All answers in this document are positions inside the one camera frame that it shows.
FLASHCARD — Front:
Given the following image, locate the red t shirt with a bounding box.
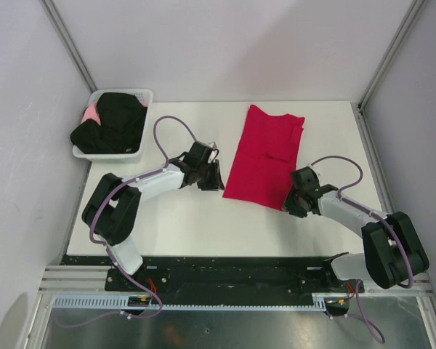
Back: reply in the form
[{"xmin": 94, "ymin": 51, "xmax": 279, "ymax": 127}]
[{"xmin": 223, "ymin": 105, "xmax": 305, "ymax": 211}]

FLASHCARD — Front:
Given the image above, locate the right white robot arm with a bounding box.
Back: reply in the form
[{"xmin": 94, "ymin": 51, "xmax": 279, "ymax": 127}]
[{"xmin": 283, "ymin": 167, "xmax": 429, "ymax": 292}]

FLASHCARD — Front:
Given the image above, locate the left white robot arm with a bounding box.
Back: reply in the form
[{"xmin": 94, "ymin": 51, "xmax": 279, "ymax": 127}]
[{"xmin": 81, "ymin": 141, "xmax": 225, "ymax": 291}]

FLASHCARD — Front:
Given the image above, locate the white plastic basket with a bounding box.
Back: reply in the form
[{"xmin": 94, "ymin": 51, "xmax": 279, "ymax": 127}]
[{"xmin": 72, "ymin": 88, "xmax": 154, "ymax": 163}]

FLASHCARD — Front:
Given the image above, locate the black t shirt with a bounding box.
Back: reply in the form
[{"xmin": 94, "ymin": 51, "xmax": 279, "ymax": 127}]
[{"xmin": 70, "ymin": 92, "xmax": 147, "ymax": 154}]

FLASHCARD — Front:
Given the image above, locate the pink t shirt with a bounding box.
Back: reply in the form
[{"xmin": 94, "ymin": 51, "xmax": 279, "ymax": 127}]
[{"xmin": 81, "ymin": 102, "xmax": 101, "ymax": 126}]

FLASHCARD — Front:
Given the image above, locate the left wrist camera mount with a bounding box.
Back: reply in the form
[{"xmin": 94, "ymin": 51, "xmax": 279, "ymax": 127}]
[{"xmin": 208, "ymin": 142, "xmax": 219, "ymax": 164}]

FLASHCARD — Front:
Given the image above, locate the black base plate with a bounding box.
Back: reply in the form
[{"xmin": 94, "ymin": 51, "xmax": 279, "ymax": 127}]
[{"xmin": 61, "ymin": 255, "xmax": 371, "ymax": 305}]

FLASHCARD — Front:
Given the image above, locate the grey slotted cable duct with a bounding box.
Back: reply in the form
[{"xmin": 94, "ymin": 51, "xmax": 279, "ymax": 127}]
[{"xmin": 53, "ymin": 294, "xmax": 326, "ymax": 312}]

